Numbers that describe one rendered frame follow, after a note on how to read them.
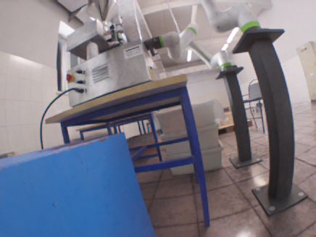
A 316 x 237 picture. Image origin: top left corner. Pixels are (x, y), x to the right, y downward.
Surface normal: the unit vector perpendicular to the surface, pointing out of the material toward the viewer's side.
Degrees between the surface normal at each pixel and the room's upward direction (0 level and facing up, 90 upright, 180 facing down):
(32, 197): 90
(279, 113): 90
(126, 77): 90
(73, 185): 90
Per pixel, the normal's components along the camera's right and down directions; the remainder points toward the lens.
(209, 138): -0.26, 0.16
